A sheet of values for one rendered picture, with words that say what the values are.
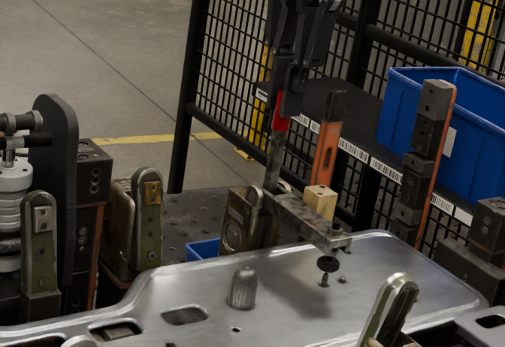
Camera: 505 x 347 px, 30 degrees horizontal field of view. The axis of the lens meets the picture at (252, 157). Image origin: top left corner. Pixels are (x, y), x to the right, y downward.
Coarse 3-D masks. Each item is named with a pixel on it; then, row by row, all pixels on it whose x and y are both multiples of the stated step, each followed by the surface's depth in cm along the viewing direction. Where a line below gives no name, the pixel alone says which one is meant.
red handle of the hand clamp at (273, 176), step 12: (276, 108) 121; (276, 120) 122; (288, 120) 122; (276, 132) 122; (276, 144) 123; (276, 156) 124; (276, 168) 124; (264, 180) 126; (276, 180) 125; (276, 192) 127
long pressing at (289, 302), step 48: (384, 240) 133; (144, 288) 111; (192, 288) 112; (288, 288) 116; (336, 288) 118; (432, 288) 122; (0, 336) 97; (48, 336) 99; (144, 336) 102; (192, 336) 103; (240, 336) 104; (288, 336) 106; (336, 336) 107
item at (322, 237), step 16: (288, 192) 125; (272, 208) 123; (288, 208) 120; (304, 208) 121; (288, 224) 120; (304, 224) 118; (320, 224) 118; (336, 224) 115; (320, 240) 115; (336, 240) 114
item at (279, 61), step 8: (280, 56) 120; (288, 56) 121; (280, 64) 120; (272, 72) 121; (280, 72) 121; (272, 80) 121; (280, 80) 121; (272, 88) 121; (280, 88) 122; (272, 96) 122; (272, 104) 122
